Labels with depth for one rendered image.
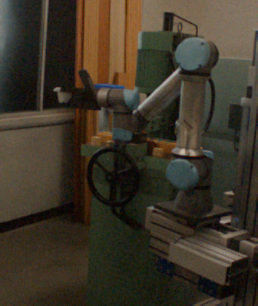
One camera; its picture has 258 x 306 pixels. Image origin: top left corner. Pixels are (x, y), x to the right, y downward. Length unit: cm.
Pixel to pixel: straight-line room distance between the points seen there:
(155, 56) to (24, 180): 180
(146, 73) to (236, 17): 249
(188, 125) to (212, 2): 339
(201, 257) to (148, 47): 120
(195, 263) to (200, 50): 73
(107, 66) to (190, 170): 273
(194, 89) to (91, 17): 251
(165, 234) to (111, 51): 260
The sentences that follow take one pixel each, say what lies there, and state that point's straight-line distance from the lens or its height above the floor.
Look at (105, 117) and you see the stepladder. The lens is 362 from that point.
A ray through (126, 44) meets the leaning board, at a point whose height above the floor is 145.
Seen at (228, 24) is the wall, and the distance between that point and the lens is 509.
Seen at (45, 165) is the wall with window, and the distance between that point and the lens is 424.
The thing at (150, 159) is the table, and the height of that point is 89.
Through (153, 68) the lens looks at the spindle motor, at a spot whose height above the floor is 133.
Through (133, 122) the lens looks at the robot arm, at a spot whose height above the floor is 113.
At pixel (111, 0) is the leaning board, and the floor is 182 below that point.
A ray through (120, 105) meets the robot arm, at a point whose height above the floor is 120.
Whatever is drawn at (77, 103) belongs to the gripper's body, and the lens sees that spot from 206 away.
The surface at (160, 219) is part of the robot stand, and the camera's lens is 215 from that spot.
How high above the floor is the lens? 140
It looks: 9 degrees down
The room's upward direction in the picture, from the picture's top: 4 degrees clockwise
